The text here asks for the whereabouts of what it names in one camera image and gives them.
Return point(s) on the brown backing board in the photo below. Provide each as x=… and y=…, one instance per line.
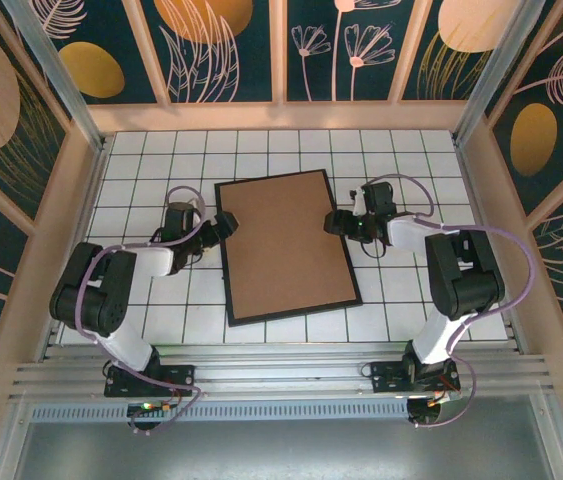
x=286, y=245

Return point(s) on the black picture frame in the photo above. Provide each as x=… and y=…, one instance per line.
x=296, y=312

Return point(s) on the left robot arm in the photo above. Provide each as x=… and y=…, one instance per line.
x=106, y=295

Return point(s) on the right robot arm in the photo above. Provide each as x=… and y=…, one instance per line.
x=466, y=280

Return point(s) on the small electronics board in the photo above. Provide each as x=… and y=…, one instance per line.
x=148, y=407
x=423, y=410

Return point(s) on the grey metal sheet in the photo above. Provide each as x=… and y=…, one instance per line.
x=286, y=450

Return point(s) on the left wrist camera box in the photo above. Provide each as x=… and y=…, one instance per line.
x=180, y=217

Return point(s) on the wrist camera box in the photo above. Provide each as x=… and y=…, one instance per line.
x=378, y=197
x=180, y=217

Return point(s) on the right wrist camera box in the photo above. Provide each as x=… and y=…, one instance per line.
x=378, y=197

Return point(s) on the aluminium side rail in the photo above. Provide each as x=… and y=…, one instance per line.
x=94, y=175
x=467, y=165

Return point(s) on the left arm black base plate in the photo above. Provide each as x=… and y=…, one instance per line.
x=176, y=380

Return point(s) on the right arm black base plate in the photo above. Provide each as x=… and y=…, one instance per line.
x=386, y=377

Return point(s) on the aluminium mounting rail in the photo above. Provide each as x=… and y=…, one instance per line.
x=286, y=370

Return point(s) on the aluminium corner post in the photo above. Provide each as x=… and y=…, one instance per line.
x=497, y=65
x=60, y=75

